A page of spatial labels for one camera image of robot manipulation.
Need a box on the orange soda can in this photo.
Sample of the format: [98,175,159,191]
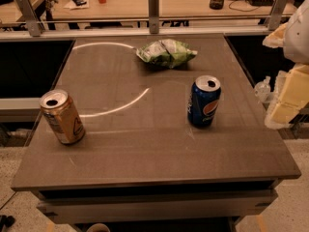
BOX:
[40,89,85,145]

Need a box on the clear sanitizer bottle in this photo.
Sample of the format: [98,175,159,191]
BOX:
[254,76,270,102]

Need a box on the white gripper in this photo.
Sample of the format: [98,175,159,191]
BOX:
[263,0,309,130]

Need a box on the grey work table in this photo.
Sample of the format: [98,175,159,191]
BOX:
[13,35,300,223]

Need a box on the blue Pepsi can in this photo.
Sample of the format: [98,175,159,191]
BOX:
[187,75,221,128]

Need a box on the metal railing post middle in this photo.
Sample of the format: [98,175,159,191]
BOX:
[148,0,159,34]

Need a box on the metal railing post left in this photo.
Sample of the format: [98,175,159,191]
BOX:
[15,0,43,37]

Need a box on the green chip bag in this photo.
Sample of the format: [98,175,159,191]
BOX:
[136,39,198,69]

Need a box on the metal railing post right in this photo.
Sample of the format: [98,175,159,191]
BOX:
[266,0,288,31]

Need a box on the metal railing post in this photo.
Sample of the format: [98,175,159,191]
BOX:
[15,0,43,37]
[266,0,288,31]
[148,0,159,34]

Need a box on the black mesh pen cup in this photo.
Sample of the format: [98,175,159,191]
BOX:
[210,0,225,10]

